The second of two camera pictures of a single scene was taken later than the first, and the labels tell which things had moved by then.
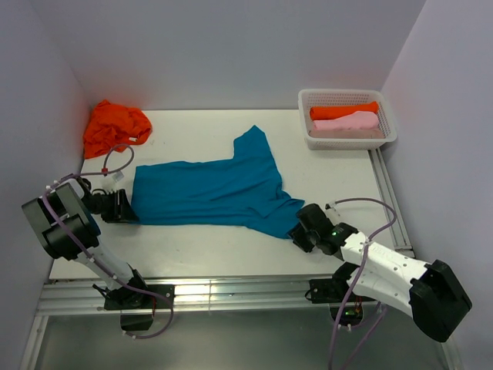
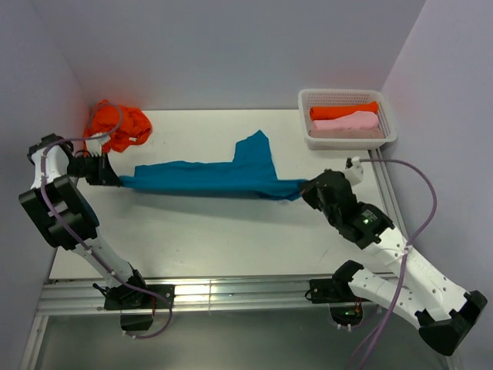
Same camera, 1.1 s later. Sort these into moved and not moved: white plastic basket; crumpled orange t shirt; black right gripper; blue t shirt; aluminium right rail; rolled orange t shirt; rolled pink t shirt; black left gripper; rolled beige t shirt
Moved: blue t shirt; black left gripper; black right gripper
Not moved: rolled orange t shirt; rolled beige t shirt; aluminium right rail; rolled pink t shirt; crumpled orange t shirt; white plastic basket
